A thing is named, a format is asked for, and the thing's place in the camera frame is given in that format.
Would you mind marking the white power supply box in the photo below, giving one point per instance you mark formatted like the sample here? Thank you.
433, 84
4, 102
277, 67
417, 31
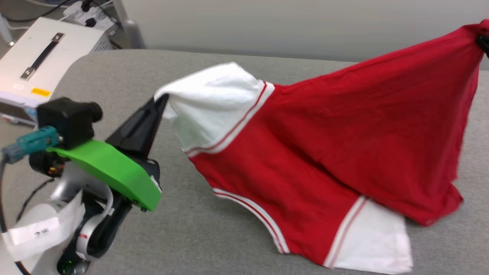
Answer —
72, 49

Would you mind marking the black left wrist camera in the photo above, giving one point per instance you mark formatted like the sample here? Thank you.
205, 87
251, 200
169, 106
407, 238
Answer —
65, 118

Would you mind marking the white paper tag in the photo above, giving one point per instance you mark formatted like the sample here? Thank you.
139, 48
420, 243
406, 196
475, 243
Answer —
34, 233

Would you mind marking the white power strip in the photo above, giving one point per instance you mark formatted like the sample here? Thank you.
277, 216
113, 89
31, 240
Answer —
76, 15

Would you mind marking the grey metal post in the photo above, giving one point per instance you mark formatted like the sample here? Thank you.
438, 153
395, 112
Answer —
130, 30

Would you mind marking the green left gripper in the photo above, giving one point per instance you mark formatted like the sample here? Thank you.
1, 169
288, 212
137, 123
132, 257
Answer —
114, 168

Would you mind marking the yellow sticker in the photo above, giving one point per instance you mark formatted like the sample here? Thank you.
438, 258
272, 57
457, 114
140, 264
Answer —
41, 91

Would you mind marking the grey table leg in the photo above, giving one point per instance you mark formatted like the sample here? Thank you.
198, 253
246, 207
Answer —
5, 32

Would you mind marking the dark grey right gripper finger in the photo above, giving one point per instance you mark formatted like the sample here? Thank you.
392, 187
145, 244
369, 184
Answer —
484, 42

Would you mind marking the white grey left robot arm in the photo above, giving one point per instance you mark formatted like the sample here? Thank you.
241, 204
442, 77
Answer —
95, 229

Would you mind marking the red and white garment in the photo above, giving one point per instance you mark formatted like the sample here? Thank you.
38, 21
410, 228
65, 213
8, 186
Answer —
324, 133

